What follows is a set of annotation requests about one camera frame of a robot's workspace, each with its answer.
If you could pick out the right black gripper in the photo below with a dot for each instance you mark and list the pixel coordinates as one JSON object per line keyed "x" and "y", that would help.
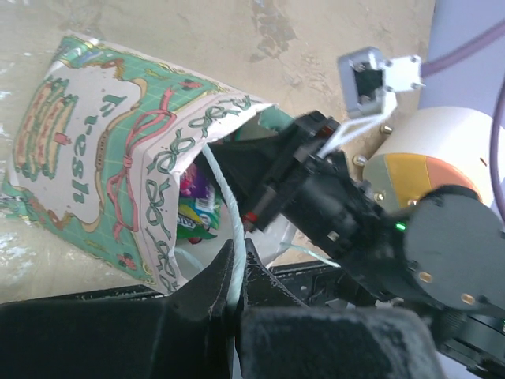
{"x": 283, "y": 175}

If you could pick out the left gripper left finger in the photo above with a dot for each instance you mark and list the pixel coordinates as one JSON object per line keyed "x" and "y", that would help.
{"x": 183, "y": 335}

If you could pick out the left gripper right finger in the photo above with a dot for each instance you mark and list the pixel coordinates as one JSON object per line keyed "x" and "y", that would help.
{"x": 280, "y": 337}

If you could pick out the purple Fox's candy bag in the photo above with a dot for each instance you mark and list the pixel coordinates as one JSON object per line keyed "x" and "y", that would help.
{"x": 193, "y": 184}

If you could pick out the green yellow Fox's candy bag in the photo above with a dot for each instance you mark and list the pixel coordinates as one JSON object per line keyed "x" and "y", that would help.
{"x": 198, "y": 218}

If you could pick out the green patterned paper bag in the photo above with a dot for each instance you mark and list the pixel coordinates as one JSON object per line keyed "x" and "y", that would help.
{"x": 102, "y": 146}

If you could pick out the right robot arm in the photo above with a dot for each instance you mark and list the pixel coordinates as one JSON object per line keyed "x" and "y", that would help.
{"x": 443, "y": 256}

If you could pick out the large cream cylinder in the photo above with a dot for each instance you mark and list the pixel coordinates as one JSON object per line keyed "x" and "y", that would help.
{"x": 437, "y": 146}

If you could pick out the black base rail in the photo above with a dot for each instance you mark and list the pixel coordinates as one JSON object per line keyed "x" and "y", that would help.
{"x": 312, "y": 282}

